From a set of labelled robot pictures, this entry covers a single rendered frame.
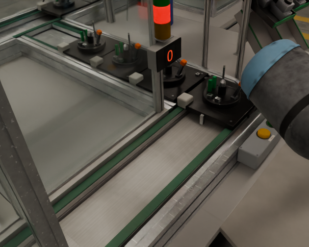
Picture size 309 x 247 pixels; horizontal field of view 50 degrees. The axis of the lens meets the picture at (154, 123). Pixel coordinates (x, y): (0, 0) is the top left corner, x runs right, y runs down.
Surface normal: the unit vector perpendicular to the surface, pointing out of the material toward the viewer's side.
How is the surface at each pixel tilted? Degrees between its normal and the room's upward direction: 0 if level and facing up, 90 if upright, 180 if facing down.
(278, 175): 0
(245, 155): 90
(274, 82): 54
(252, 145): 0
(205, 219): 0
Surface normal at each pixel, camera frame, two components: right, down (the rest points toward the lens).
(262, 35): 0.41, -0.21
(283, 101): -0.81, -0.09
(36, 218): 0.76, 0.39
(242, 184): -0.05, -0.77
